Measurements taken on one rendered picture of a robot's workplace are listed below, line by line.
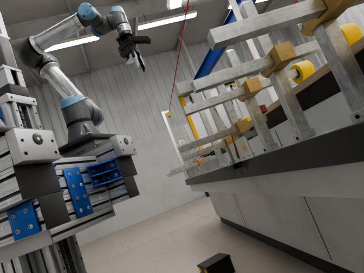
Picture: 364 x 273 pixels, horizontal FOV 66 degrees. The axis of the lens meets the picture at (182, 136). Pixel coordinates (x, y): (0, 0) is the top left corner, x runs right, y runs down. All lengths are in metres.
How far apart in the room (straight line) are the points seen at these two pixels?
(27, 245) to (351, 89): 0.96
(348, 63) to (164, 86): 9.06
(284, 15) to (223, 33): 0.13
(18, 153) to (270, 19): 0.66
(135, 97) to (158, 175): 2.65
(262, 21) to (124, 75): 9.14
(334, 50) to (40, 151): 0.76
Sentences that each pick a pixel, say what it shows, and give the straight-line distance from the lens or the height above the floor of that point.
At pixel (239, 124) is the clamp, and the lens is 1.27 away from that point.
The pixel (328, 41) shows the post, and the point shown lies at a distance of 0.70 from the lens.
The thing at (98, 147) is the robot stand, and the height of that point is 0.98.
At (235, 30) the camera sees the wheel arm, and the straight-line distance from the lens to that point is 0.57.
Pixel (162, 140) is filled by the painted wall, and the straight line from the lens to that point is 9.04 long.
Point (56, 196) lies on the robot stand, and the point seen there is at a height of 0.80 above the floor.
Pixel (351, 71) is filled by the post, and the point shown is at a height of 0.80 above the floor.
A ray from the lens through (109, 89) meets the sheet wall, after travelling 9.52.
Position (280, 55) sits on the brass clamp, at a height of 0.94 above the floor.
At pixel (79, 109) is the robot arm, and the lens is 1.37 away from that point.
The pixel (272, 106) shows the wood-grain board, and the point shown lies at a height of 0.89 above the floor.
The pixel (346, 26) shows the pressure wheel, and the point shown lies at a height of 0.96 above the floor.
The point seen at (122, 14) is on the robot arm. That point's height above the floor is 1.61.
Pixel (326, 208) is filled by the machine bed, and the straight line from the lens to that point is 1.40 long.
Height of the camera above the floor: 0.72
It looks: 8 degrees up
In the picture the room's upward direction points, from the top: 21 degrees counter-clockwise
